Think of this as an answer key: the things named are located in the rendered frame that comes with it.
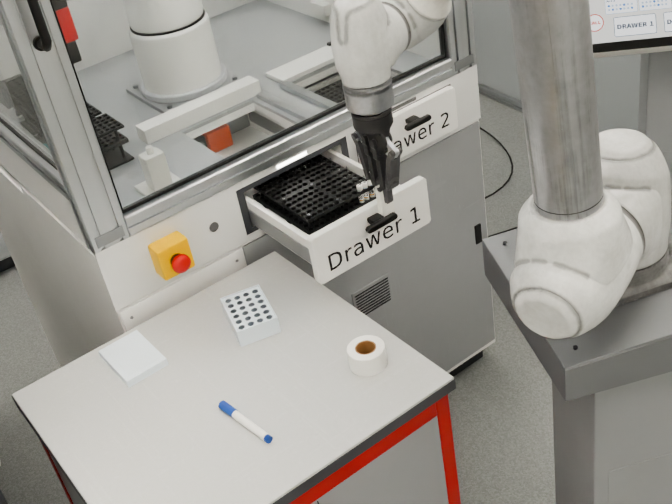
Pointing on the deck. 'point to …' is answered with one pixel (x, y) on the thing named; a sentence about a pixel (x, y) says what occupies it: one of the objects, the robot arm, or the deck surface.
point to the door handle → (40, 28)
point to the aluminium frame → (96, 196)
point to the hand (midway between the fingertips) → (384, 200)
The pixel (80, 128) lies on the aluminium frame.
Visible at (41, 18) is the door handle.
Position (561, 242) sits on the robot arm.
